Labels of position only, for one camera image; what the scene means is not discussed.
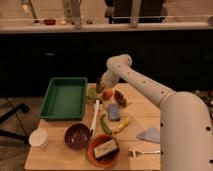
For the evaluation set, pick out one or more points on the white paper cup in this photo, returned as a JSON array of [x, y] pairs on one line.
[[39, 138]]

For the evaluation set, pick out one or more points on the orange cup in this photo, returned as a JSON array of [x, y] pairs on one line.
[[107, 94]]

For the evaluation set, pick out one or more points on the green pepper pod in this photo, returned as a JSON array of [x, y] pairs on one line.
[[104, 126]]

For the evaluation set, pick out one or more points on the beige sponge block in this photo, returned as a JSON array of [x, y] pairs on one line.
[[105, 148]]

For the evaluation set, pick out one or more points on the green cup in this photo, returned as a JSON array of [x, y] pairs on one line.
[[92, 95]]

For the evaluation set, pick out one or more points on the orange terracotta bowl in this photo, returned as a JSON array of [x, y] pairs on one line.
[[106, 161]]

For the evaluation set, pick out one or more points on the red bowl on counter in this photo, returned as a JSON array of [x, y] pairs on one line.
[[50, 21]]

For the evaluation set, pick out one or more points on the black office chair base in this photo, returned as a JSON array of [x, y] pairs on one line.
[[9, 121]]

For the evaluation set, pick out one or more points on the grey folded cloth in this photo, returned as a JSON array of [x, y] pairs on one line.
[[150, 135]]

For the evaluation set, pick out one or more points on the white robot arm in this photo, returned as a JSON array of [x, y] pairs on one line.
[[186, 131]]

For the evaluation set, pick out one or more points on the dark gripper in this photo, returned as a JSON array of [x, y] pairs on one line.
[[99, 86]]

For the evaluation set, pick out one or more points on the dark purple bowl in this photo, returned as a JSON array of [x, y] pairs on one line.
[[77, 136]]

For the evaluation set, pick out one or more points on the silver fork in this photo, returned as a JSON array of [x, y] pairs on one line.
[[138, 153]]

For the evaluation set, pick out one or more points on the brown pine cone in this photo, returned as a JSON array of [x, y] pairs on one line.
[[120, 99]]

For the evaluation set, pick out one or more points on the green plastic tray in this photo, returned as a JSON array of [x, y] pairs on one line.
[[64, 99]]

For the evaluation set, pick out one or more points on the blue sponge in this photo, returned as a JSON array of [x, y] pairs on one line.
[[113, 112]]

